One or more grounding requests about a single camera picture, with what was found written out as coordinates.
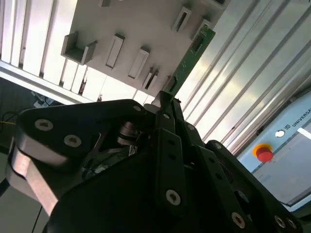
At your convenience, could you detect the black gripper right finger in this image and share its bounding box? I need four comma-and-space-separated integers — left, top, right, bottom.
170, 98, 304, 233

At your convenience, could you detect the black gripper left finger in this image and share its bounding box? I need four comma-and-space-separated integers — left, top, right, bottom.
6, 91, 188, 218

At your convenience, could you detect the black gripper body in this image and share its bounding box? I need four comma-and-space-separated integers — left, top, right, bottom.
45, 121, 226, 233

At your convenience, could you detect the green RAM stick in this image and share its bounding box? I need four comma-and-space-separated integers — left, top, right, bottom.
161, 26, 217, 102

